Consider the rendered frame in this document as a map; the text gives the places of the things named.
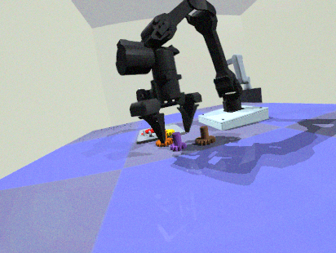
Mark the orange gear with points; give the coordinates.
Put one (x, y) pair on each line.
(169, 141)

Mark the brown gear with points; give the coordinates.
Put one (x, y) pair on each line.
(205, 137)

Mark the purple gear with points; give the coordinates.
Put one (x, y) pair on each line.
(178, 144)

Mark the yellow gear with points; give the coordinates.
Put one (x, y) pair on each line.
(169, 132)

